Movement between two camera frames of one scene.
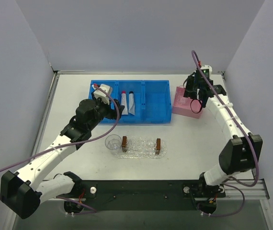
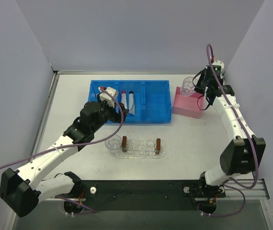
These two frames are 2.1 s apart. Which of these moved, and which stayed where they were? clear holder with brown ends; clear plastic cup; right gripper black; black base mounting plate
Moved: right gripper black
Stayed: clear plastic cup; black base mounting plate; clear holder with brown ends
